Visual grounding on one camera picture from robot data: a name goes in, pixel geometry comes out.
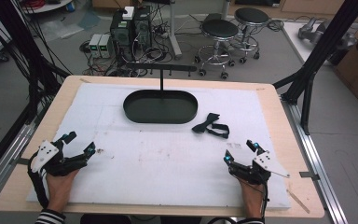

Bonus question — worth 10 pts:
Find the person's left hand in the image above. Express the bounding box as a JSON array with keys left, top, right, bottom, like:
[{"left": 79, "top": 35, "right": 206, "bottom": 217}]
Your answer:
[{"left": 45, "top": 168, "right": 80, "bottom": 213}]

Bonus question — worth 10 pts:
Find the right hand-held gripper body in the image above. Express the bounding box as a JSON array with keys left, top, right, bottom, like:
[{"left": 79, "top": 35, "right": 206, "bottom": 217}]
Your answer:
[{"left": 227, "top": 150, "right": 291, "bottom": 187}]

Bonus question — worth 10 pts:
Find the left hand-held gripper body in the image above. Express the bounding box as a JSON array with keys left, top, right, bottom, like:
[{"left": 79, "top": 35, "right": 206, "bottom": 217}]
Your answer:
[{"left": 27, "top": 139, "right": 87, "bottom": 179}]

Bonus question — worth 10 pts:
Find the person's right hand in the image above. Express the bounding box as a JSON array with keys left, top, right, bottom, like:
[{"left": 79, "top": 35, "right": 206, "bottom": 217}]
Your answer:
[{"left": 238, "top": 177, "right": 266, "bottom": 219}]

